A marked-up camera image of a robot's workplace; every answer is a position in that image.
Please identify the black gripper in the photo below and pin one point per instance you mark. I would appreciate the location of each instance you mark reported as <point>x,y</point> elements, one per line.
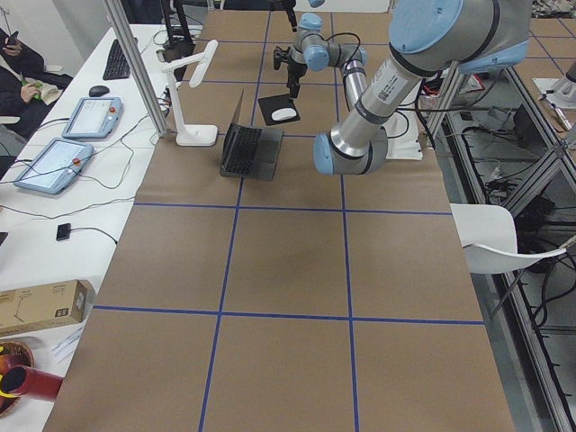
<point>295,66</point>

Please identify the black mouse pad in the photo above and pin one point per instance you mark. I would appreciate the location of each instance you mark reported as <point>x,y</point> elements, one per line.
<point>271,103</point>

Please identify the white computer mouse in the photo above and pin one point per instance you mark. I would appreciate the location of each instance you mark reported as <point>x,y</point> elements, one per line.
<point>283,114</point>

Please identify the grey laptop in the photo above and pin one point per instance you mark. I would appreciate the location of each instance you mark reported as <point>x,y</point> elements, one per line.
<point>250,152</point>

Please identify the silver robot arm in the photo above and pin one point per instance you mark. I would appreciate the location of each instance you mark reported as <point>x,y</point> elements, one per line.
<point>425,38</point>
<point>289,8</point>

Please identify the white desk lamp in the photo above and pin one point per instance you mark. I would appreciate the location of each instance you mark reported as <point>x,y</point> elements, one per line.
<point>190,135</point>

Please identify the black computer mouse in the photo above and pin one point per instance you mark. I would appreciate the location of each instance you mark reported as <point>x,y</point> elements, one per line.
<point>98,90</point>

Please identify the black keyboard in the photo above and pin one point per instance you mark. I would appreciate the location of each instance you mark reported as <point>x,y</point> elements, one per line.
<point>117,66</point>

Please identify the far blue teach pendant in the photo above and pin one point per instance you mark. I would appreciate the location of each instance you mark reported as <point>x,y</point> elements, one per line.
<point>93,118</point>

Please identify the blue teach pendant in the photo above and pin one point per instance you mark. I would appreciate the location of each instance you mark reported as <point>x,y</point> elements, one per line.
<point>56,167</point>
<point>93,118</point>

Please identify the near blue teach pendant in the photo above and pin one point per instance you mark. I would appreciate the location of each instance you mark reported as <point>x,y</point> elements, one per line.
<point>56,167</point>

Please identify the white chair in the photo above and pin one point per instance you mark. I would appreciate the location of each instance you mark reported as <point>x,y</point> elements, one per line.
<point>489,239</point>

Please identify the seated person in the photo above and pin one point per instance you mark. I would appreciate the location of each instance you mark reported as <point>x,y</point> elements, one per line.
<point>28,90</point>

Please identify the small black device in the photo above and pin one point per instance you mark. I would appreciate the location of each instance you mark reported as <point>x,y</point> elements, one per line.
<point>63,231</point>

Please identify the cardboard box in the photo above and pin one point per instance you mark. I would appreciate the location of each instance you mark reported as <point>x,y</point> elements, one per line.
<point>44,306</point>

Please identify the red cylinder toy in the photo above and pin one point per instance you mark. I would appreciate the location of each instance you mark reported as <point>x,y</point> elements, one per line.
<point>25,381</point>

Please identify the white camera mast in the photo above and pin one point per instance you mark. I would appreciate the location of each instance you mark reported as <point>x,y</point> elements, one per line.
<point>403,137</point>

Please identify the aluminium frame post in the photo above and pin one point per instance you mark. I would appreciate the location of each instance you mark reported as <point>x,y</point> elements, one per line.
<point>122,30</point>

